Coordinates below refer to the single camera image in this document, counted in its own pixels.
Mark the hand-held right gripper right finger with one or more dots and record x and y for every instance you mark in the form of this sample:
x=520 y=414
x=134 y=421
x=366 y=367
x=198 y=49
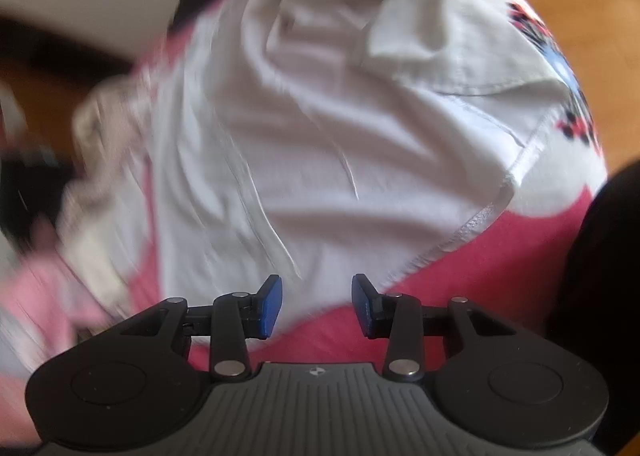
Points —
x=362 y=306

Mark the pink quilt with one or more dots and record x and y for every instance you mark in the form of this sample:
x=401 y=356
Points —
x=40 y=296

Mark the cream sweater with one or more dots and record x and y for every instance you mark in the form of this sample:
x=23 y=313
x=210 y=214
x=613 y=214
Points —
x=90 y=236

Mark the pink floral blanket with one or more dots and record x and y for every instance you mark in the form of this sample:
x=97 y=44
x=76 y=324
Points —
x=475 y=261

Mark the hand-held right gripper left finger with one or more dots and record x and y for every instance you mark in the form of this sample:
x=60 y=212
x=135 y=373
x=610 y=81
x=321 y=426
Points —
x=270 y=306

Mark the white button shirt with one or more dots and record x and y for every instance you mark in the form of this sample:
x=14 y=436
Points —
x=300 y=136

